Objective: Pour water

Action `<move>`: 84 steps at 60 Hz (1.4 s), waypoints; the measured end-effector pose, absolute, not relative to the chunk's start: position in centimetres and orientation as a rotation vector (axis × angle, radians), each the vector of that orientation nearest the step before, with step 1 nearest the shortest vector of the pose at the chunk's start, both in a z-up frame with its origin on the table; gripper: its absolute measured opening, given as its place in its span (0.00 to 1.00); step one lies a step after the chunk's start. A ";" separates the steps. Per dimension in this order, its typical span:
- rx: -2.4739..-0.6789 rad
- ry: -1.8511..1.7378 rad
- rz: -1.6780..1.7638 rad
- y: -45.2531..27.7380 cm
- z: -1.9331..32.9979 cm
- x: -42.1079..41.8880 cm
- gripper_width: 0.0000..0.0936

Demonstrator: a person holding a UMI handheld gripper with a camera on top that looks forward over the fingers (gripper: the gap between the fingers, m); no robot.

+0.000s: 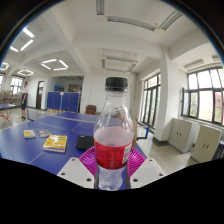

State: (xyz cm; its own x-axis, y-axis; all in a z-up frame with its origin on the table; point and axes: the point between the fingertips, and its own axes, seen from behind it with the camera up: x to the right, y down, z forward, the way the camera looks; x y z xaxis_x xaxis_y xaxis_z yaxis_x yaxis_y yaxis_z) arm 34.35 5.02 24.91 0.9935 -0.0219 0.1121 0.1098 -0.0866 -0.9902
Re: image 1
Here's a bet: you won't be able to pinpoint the black bin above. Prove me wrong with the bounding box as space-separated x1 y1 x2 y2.
213 139 224 161

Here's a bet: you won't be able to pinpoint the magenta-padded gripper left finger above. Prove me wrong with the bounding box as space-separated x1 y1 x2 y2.
57 146 99 190

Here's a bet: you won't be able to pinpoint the ceiling light panels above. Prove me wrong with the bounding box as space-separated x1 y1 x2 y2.
0 26 70 77

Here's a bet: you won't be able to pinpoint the small yellow-blue book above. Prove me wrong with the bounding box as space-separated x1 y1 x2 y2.
23 129 37 140

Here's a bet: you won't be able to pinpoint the clear red-labelled water bottle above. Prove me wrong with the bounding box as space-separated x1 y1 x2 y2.
93 77 135 192

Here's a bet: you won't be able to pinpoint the thin grey booklet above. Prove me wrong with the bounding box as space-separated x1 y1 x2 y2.
36 128 53 138

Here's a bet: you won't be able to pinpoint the yellow book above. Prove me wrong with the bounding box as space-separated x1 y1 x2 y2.
42 134 68 154

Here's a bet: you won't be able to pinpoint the blue folded partition panels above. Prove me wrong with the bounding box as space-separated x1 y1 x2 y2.
46 91 81 113

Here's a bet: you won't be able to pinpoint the white two-door cabinet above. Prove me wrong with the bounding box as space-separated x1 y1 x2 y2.
168 117 200 154
190 124 223 164

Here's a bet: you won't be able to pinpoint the ceiling air conditioner unit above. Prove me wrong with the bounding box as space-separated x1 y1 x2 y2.
100 54 139 74

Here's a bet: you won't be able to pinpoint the blue chair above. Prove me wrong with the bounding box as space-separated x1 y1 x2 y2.
136 124 151 141

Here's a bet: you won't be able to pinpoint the person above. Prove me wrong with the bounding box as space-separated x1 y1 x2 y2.
20 81 29 121

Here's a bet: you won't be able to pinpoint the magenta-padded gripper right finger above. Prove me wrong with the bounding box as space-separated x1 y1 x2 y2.
127 147 167 190

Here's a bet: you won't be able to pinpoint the black paddle case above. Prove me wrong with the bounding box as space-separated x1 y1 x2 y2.
75 135 95 152

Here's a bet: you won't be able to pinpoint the red-legged table tennis table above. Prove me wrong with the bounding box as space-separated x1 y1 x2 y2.
0 103 17 126

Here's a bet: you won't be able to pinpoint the brown cardboard box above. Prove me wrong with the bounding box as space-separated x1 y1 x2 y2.
131 118 138 149

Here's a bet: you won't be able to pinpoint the brown armchair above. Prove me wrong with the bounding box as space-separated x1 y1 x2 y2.
84 104 98 116

